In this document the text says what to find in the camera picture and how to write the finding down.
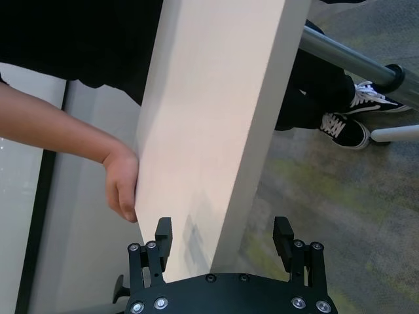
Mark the person in black clothes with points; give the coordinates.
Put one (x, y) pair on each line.
(82, 39)

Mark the person's right hand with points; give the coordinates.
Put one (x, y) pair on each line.
(121, 176)

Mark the black white sneaker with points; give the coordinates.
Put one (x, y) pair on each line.
(347, 132)
(376, 104)

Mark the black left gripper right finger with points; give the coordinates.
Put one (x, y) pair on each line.
(284, 242)

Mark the black wall trim strip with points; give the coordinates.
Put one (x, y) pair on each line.
(32, 225)

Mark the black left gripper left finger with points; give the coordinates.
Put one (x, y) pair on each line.
(163, 242)

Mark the person's right forearm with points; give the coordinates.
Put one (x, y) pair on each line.
(49, 127)

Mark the white rolling table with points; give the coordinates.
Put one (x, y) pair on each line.
(196, 131)

